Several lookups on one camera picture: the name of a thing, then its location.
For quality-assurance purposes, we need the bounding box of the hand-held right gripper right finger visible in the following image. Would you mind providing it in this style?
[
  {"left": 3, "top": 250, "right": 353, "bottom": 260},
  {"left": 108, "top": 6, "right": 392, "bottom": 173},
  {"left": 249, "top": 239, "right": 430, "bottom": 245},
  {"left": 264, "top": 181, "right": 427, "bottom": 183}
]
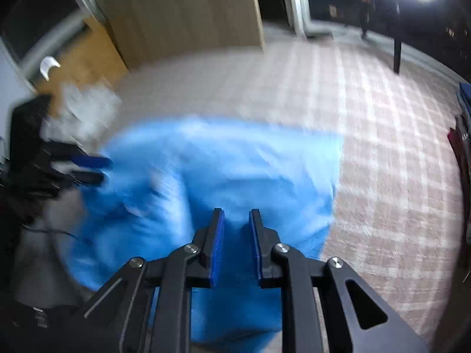
[{"left": 248, "top": 209, "right": 429, "bottom": 353}]

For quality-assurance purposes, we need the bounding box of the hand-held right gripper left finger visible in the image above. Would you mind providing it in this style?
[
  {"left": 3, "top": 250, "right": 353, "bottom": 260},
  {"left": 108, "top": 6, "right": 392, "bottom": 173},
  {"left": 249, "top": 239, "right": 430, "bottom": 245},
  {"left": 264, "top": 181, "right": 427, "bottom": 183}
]
[{"left": 74, "top": 208, "right": 226, "bottom": 353}]

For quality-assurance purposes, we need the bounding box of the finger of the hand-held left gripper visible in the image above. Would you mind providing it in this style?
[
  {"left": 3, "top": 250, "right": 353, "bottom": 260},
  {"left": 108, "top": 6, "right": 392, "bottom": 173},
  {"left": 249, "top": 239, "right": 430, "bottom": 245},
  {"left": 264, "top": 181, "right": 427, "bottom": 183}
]
[
  {"left": 70, "top": 154, "right": 114, "bottom": 170},
  {"left": 70, "top": 170, "right": 107, "bottom": 187}
]

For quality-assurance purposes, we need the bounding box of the blue work coat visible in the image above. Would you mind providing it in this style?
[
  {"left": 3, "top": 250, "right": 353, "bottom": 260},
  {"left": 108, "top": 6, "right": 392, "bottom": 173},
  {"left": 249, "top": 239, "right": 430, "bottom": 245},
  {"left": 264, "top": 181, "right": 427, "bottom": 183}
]
[{"left": 62, "top": 116, "right": 344, "bottom": 344}]

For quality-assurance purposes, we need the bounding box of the pile of dark and cream clothes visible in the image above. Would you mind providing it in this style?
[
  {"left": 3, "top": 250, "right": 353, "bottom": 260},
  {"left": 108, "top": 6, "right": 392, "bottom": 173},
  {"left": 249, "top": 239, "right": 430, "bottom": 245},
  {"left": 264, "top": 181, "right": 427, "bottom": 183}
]
[{"left": 454, "top": 82, "right": 471, "bottom": 118}]

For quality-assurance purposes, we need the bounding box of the white crumpled cloth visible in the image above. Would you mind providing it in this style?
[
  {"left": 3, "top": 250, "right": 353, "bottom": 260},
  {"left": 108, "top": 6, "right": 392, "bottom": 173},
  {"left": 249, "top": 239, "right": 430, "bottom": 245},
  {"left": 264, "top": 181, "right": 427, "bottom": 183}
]
[{"left": 55, "top": 83, "right": 122, "bottom": 140}]

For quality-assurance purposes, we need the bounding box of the wooden cabinet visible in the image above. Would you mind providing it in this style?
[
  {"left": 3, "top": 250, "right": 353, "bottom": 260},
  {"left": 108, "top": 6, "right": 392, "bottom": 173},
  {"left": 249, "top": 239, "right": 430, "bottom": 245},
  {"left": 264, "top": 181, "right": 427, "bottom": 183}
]
[{"left": 33, "top": 16, "right": 129, "bottom": 118}]

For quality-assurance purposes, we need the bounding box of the checked beige blanket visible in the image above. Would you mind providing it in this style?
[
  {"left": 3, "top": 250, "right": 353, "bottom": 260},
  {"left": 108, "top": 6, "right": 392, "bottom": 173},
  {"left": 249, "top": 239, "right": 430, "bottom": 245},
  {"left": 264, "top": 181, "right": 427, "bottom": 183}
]
[{"left": 118, "top": 39, "right": 471, "bottom": 342}]

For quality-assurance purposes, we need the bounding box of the beige wardrobe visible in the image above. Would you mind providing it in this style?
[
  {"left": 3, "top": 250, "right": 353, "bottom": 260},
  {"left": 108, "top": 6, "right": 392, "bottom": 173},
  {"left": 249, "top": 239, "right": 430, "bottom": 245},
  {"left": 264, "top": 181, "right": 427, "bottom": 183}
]
[{"left": 99, "top": 0, "right": 266, "bottom": 72}]

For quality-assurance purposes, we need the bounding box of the dark red cloth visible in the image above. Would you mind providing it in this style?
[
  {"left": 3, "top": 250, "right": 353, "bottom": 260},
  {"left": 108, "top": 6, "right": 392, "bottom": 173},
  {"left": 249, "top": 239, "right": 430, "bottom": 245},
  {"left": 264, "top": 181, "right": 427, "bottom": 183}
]
[{"left": 448, "top": 114, "right": 471, "bottom": 243}]

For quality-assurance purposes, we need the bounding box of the black light stand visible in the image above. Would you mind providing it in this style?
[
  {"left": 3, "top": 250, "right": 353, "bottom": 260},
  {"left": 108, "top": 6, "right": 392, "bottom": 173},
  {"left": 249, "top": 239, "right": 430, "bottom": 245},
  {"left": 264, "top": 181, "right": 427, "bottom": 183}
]
[{"left": 392, "top": 37, "right": 402, "bottom": 75}]

